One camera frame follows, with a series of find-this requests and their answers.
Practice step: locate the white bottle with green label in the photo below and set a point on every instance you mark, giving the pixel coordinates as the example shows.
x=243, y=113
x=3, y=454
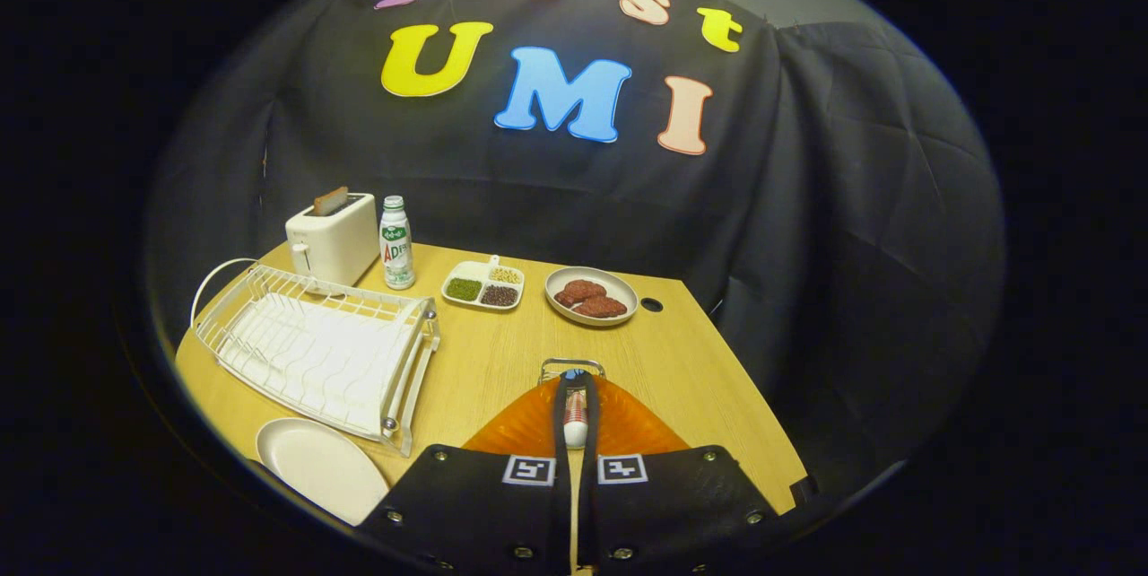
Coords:
x=396, y=255

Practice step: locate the white drip tray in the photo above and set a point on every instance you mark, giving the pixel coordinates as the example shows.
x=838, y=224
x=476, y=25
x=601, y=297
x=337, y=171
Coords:
x=305, y=362

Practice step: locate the black backdrop cloth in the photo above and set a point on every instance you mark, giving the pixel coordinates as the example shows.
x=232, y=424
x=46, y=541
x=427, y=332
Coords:
x=852, y=244

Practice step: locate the white toaster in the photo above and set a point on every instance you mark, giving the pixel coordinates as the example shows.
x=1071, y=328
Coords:
x=339, y=242

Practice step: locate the brown bread slice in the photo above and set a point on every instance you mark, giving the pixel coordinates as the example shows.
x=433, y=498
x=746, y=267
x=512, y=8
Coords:
x=330, y=201

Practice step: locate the brown meat patty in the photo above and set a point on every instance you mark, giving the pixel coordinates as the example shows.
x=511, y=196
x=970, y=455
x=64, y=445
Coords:
x=603, y=308
x=581, y=291

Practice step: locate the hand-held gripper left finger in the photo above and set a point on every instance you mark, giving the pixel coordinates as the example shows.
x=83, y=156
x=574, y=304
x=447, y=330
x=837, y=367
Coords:
x=475, y=504

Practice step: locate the grey plate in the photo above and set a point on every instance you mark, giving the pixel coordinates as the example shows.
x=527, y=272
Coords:
x=623, y=289

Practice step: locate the white round plate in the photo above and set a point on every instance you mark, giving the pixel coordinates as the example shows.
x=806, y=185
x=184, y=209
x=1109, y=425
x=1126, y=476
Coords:
x=318, y=470

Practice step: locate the white divided dish with beans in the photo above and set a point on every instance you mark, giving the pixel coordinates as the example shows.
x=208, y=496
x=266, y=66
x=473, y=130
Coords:
x=464, y=289

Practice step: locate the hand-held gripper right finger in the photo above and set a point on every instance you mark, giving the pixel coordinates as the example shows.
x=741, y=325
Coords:
x=664, y=504

